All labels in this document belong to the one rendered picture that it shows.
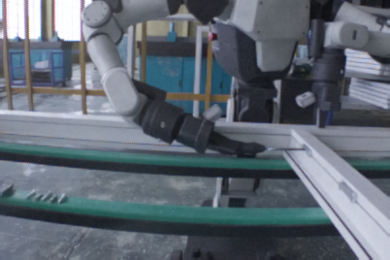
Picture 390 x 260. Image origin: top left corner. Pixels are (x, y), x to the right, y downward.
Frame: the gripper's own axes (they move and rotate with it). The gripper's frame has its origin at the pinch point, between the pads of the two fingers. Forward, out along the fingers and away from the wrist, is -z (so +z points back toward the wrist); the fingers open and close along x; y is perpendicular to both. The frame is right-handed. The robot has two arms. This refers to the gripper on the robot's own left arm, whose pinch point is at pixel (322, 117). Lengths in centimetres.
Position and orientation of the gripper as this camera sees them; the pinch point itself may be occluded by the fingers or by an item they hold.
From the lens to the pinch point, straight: 80.4
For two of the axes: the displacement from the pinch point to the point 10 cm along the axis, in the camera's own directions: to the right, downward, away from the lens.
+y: -10.0, -0.5, 0.0
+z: 0.4, -9.8, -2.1
